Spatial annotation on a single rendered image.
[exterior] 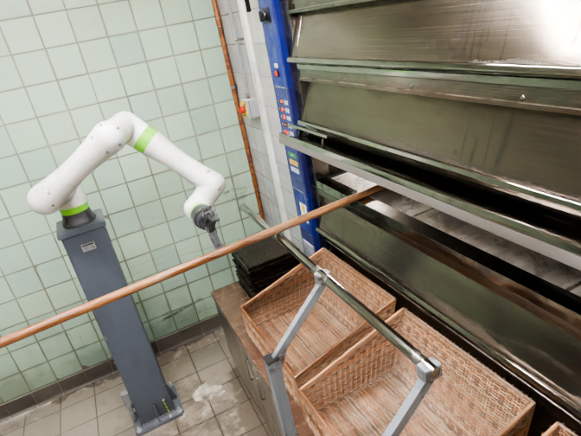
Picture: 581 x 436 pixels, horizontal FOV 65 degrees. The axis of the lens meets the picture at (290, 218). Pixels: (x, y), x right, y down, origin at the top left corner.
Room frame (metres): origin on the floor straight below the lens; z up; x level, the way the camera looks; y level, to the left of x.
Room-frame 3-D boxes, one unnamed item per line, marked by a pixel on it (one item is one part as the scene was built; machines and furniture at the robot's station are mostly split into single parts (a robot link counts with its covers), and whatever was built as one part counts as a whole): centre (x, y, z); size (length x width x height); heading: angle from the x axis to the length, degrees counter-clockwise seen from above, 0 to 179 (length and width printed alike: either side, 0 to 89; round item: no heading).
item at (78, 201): (1.97, 0.95, 1.36); 0.16 x 0.13 x 0.19; 173
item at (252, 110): (2.53, 0.10, 1.46); 0.10 x 0.07 x 0.10; 21
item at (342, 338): (1.59, -0.02, 0.72); 0.56 x 0.49 x 0.28; 23
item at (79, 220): (2.03, 0.97, 1.23); 0.26 x 0.15 x 0.06; 22
